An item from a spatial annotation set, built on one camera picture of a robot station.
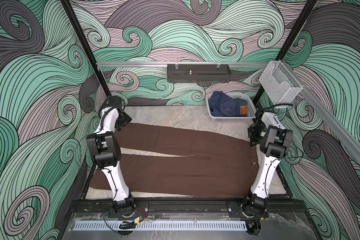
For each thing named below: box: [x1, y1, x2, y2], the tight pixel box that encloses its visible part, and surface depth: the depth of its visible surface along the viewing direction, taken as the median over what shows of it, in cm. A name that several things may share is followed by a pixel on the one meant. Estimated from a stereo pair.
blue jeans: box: [208, 91, 248, 117], surface depth 113 cm
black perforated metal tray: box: [167, 64, 232, 83], surface depth 97 cm
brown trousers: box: [90, 122, 258, 199], surface depth 91 cm
